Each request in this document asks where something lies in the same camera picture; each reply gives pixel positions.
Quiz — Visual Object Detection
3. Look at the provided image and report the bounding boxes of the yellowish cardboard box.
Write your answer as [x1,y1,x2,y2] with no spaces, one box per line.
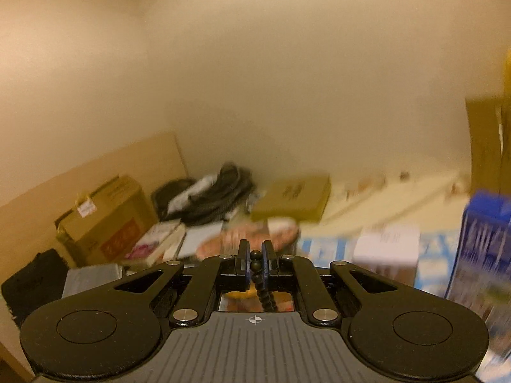
[465,96,511,200]

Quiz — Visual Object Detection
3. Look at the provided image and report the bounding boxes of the grey box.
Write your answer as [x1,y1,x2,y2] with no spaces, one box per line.
[62,263,124,300]

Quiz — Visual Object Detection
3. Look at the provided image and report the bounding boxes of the pink patterned object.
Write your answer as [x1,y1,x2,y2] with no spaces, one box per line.
[195,217,302,260]

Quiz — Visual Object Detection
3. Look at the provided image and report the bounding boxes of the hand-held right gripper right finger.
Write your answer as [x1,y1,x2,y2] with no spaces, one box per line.
[261,240,400,324]

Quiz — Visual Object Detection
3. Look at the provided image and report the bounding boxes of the dark green bead necklace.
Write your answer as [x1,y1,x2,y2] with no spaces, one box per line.
[248,249,278,312]

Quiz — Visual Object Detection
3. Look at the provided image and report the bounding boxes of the black bag pile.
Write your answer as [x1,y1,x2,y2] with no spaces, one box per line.
[151,163,256,224]

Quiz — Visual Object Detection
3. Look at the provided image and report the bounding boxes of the blue milk carton box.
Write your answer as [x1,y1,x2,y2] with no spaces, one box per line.
[444,191,511,364]

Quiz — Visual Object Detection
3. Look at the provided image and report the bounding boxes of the black cloth bag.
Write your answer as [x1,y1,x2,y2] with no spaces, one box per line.
[0,248,68,324]

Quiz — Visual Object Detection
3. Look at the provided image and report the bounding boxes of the brown red label cardboard box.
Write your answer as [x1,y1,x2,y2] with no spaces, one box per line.
[55,175,160,267]

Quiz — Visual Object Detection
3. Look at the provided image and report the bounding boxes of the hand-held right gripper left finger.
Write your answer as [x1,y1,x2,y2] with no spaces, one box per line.
[114,239,252,324]

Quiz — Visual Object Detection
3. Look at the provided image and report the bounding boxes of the flat olive cardboard box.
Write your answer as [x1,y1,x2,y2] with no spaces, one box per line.
[251,175,332,222]

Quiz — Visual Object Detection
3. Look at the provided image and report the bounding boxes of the light wooden boards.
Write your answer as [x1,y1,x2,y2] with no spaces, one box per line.
[319,171,472,224]

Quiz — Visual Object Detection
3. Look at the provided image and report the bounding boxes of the small white carton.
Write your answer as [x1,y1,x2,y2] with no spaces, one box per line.
[353,224,422,267]

